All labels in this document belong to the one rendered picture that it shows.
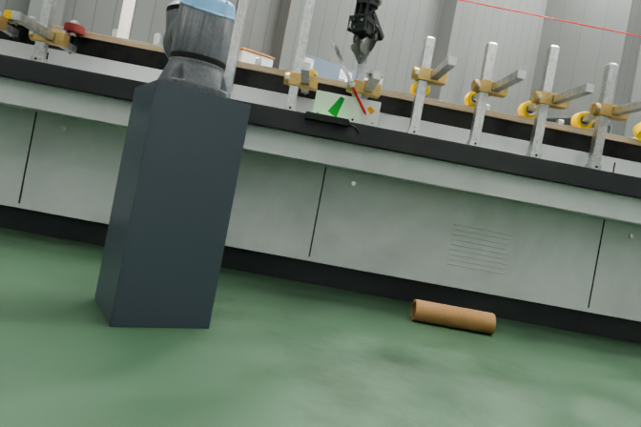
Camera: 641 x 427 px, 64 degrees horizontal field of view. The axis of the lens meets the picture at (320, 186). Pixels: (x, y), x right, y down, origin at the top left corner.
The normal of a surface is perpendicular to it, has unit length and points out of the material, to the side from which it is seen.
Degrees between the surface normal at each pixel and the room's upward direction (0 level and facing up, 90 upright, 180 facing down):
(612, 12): 90
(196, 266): 90
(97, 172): 90
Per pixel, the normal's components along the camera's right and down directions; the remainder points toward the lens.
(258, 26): 0.51, 0.09
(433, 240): 0.04, 0.00
